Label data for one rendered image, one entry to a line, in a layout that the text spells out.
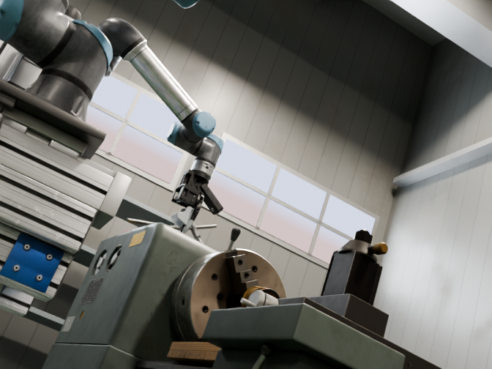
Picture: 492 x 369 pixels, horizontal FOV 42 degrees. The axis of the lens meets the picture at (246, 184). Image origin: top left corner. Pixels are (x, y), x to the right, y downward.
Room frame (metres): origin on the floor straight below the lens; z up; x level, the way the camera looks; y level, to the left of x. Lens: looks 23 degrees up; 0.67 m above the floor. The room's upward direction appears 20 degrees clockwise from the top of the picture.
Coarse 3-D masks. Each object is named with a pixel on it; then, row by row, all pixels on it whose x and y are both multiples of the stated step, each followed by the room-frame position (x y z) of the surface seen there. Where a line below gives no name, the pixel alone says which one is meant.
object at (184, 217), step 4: (188, 208) 1.95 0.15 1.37; (192, 208) 1.96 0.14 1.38; (180, 212) 1.95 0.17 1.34; (184, 212) 1.95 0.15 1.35; (188, 212) 1.96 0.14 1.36; (192, 212) 1.96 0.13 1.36; (176, 216) 1.95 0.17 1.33; (180, 216) 1.95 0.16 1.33; (184, 216) 1.95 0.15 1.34; (188, 216) 1.96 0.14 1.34; (180, 220) 1.95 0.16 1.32; (184, 220) 1.96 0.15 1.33; (188, 220) 1.96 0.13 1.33; (192, 220) 1.96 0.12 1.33; (184, 224) 1.96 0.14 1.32; (188, 224) 1.96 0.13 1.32; (184, 228) 1.96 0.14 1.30; (188, 228) 1.97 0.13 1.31; (184, 232) 1.97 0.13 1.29
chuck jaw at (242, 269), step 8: (232, 256) 1.71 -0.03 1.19; (240, 256) 1.68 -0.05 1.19; (232, 264) 1.68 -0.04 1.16; (240, 264) 1.68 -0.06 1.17; (232, 272) 1.70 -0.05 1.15; (240, 272) 1.66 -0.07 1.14; (248, 272) 1.67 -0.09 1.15; (232, 280) 1.71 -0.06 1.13; (240, 280) 1.67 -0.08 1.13; (248, 280) 1.67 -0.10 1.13; (256, 280) 1.66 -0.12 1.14; (232, 288) 1.72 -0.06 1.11; (240, 288) 1.68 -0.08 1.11
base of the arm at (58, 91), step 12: (48, 72) 1.15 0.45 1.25; (60, 72) 1.14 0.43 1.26; (36, 84) 1.15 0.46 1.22; (48, 84) 1.14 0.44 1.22; (60, 84) 1.14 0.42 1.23; (72, 84) 1.15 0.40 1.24; (84, 84) 1.16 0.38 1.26; (36, 96) 1.13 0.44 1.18; (48, 96) 1.13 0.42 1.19; (60, 96) 1.13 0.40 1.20; (72, 96) 1.15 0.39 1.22; (84, 96) 1.17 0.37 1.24; (60, 108) 1.13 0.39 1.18; (72, 108) 1.15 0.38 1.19; (84, 108) 1.18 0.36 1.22; (84, 120) 1.19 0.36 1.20
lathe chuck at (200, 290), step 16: (208, 256) 1.73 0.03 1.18; (224, 256) 1.70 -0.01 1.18; (256, 256) 1.74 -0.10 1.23; (192, 272) 1.72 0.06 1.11; (208, 272) 1.69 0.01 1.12; (224, 272) 1.71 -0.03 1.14; (256, 272) 1.75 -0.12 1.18; (272, 272) 1.77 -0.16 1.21; (192, 288) 1.68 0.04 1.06; (208, 288) 1.70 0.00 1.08; (224, 288) 1.72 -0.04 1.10; (272, 288) 1.78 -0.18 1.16; (176, 304) 1.76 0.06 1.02; (192, 304) 1.69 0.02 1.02; (208, 304) 1.70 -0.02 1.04; (224, 304) 1.72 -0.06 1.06; (240, 304) 1.83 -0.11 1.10; (192, 320) 1.69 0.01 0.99; (192, 336) 1.73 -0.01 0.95
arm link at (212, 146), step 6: (204, 138) 1.93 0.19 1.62; (210, 138) 1.94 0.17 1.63; (216, 138) 1.94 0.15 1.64; (204, 144) 1.93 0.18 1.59; (210, 144) 1.94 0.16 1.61; (216, 144) 1.94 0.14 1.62; (222, 144) 1.96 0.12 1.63; (198, 150) 1.94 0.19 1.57; (204, 150) 1.94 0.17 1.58; (210, 150) 1.94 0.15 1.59; (216, 150) 1.95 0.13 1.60; (198, 156) 1.95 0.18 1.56; (204, 156) 1.94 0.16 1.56; (210, 156) 1.94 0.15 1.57; (216, 156) 1.95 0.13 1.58; (210, 162) 1.94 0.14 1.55; (216, 162) 1.96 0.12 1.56
